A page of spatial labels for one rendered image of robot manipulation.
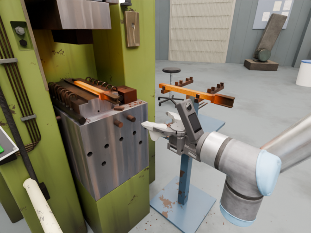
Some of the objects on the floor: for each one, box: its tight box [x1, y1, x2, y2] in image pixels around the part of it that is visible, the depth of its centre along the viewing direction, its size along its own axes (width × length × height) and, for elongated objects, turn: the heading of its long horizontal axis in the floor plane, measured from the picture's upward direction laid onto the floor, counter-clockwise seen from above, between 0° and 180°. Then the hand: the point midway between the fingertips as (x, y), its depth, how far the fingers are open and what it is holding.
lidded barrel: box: [296, 60, 311, 87], centre depth 444 cm, size 48×51×59 cm
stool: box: [158, 67, 184, 108], centre depth 330 cm, size 55×52×65 cm
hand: (155, 116), depth 60 cm, fingers open, 11 cm apart
